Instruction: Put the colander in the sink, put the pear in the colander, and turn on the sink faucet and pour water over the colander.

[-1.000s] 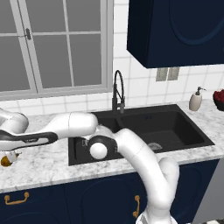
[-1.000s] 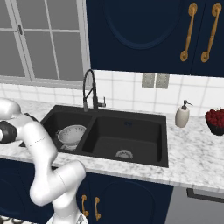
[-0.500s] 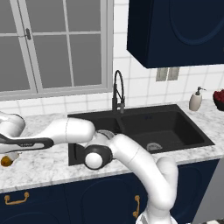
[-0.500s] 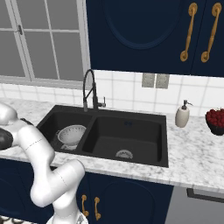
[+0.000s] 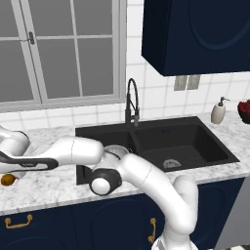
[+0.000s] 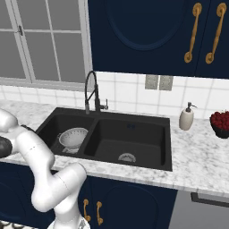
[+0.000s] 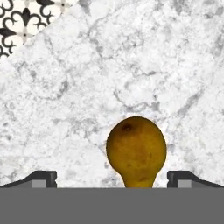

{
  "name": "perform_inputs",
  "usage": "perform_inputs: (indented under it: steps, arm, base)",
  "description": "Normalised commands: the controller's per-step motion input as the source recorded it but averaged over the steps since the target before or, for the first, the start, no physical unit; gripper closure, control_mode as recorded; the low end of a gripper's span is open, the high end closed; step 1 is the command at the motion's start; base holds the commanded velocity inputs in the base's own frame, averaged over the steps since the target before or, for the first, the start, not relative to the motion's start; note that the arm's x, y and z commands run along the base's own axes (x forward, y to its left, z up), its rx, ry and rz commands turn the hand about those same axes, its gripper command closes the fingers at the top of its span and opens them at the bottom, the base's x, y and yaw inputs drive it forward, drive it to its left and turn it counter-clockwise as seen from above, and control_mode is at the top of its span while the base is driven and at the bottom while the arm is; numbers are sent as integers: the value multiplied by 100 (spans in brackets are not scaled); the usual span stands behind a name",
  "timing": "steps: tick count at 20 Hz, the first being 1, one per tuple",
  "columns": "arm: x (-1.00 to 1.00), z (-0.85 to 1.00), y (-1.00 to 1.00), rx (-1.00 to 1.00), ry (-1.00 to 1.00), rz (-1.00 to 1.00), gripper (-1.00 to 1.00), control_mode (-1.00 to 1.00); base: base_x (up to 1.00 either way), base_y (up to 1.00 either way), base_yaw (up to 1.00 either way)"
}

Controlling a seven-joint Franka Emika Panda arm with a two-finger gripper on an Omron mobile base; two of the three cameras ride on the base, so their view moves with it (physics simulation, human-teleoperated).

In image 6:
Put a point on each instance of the white colander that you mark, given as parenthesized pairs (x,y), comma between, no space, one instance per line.
(73,138)

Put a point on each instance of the white framed window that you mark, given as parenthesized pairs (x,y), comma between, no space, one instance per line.
(44,41)

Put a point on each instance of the black bowl of red fruit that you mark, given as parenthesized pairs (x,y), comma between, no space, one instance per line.
(221,122)

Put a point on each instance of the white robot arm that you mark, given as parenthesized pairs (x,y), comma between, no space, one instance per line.
(44,182)

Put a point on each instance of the navy base cupboard door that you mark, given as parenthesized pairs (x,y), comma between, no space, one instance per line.
(15,193)
(134,205)

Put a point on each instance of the grey dishwasher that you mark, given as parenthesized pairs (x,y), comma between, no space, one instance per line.
(202,213)

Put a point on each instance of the white soap dispenser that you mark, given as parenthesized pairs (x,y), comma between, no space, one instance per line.
(186,118)

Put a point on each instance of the navy narrow wall cupboard door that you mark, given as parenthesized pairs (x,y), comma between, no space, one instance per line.
(216,32)

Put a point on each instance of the grey wall socket plate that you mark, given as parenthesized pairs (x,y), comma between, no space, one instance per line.
(151,82)
(166,83)

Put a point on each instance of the black double sink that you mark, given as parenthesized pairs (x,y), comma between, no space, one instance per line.
(131,140)

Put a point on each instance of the black spring faucet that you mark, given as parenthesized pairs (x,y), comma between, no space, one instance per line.
(96,95)

